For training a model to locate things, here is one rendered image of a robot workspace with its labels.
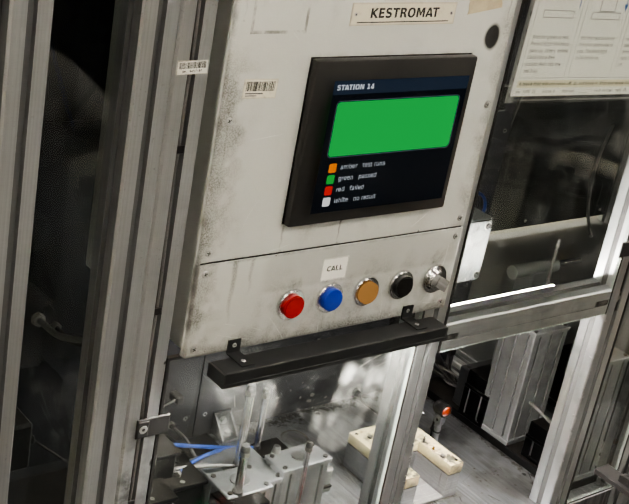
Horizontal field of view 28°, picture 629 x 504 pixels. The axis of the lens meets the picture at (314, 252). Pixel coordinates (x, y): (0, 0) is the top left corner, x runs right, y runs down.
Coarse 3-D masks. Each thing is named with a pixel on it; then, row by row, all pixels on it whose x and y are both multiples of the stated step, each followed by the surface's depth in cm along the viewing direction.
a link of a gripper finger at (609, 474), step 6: (600, 468) 178; (606, 468) 178; (612, 468) 179; (600, 474) 177; (606, 474) 177; (612, 474) 177; (618, 474) 177; (606, 480) 176; (612, 480) 176; (618, 486) 175; (624, 486) 175; (624, 492) 174
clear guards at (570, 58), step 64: (576, 0) 162; (512, 64) 160; (576, 64) 168; (512, 128) 165; (576, 128) 173; (512, 192) 171; (576, 192) 180; (512, 256) 177; (576, 256) 186; (384, 320) 165; (448, 320) 174; (512, 320) 183; (576, 320) 194; (192, 384) 149; (256, 384) 156; (320, 384) 163; (384, 384) 171; (192, 448) 153; (256, 448) 161; (320, 448) 169; (384, 448) 177
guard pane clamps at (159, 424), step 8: (624, 248) 193; (624, 256) 194; (160, 416) 147; (168, 416) 148; (144, 424) 146; (152, 424) 147; (160, 424) 148; (168, 424) 149; (136, 432) 146; (144, 432) 147; (152, 432) 148; (160, 432) 148
